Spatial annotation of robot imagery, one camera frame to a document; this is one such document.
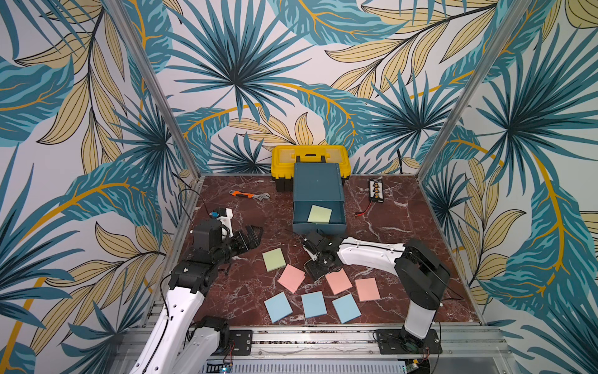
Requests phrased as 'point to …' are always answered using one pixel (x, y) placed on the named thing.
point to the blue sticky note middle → (314, 304)
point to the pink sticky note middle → (338, 281)
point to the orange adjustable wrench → (260, 196)
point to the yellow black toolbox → (283, 158)
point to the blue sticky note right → (346, 308)
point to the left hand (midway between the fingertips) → (253, 237)
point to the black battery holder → (376, 190)
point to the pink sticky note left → (291, 278)
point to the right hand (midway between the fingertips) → (316, 269)
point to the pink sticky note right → (367, 289)
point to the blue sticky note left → (278, 307)
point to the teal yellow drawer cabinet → (318, 199)
